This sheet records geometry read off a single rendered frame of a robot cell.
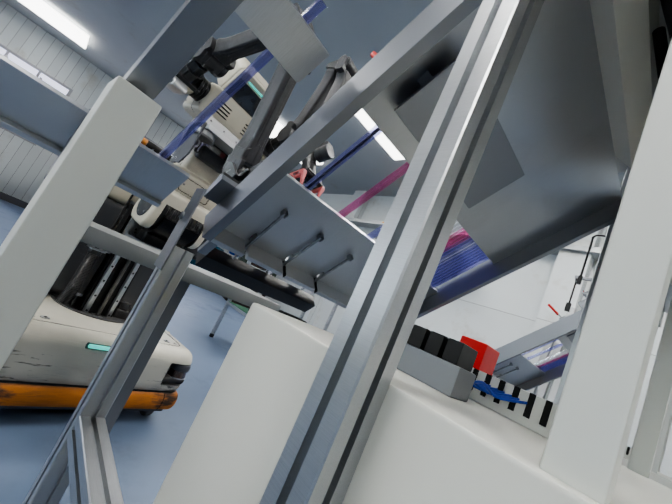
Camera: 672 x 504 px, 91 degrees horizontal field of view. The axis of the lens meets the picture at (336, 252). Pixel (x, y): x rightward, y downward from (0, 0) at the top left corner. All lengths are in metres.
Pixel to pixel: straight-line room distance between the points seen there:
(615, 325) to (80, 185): 0.56
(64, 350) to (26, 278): 0.74
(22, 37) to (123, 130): 8.32
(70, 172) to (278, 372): 0.36
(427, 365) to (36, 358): 1.09
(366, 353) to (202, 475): 0.26
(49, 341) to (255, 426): 0.95
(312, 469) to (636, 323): 0.22
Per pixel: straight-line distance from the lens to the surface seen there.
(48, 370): 1.30
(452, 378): 0.42
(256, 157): 0.95
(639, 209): 0.28
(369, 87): 0.53
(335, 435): 0.25
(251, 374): 0.40
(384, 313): 0.24
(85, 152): 0.54
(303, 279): 0.84
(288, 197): 0.67
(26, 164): 8.52
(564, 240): 1.04
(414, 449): 0.26
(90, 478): 0.62
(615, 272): 0.26
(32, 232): 0.54
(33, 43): 8.84
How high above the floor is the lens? 0.65
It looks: 10 degrees up
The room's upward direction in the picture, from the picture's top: 25 degrees clockwise
